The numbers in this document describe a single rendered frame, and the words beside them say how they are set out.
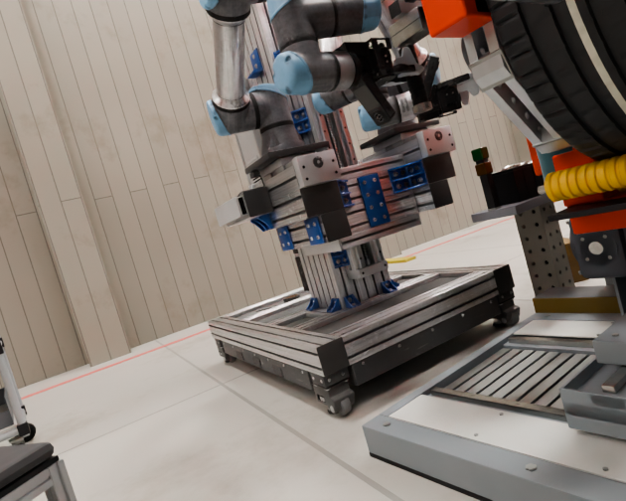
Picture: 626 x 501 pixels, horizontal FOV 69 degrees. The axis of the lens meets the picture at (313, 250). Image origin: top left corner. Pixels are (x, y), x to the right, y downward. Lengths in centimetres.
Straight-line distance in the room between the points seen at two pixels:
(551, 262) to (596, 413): 94
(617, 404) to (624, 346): 11
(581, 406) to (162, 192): 373
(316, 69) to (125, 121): 352
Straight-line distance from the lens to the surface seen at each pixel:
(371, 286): 183
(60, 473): 99
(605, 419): 96
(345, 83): 96
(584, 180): 97
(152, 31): 471
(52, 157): 400
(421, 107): 110
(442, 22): 85
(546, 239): 181
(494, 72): 90
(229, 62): 140
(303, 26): 93
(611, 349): 100
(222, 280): 425
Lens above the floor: 58
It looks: 3 degrees down
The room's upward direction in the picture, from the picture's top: 16 degrees counter-clockwise
